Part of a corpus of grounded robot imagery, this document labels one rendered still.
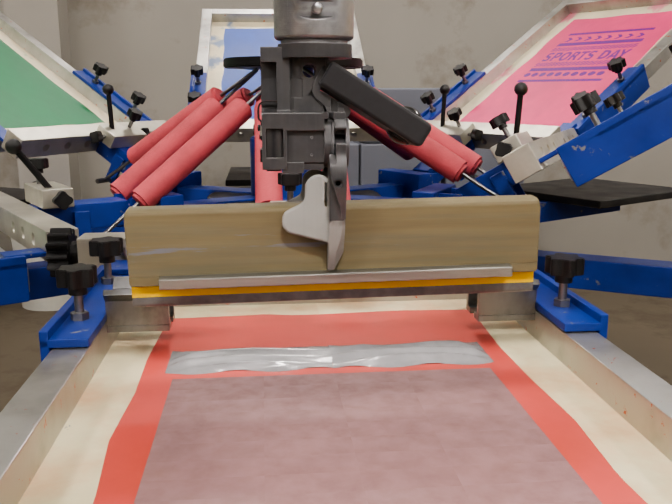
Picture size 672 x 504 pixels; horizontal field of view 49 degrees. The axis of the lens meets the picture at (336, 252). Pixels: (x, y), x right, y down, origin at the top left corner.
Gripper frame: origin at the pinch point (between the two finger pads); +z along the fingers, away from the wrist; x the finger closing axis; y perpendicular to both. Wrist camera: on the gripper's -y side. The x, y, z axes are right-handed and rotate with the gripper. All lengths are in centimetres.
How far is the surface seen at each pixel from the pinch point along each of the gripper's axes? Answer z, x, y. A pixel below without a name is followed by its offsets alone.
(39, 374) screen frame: 10.2, 4.3, 28.3
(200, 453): 13.7, 14.8, 12.7
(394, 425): 13.7, 11.1, -4.2
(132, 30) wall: -52, -420, 86
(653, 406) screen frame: 10.4, 16.5, -25.4
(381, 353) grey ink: 13.2, -6.4, -5.8
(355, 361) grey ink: 13.3, -4.4, -2.6
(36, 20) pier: -56, -394, 136
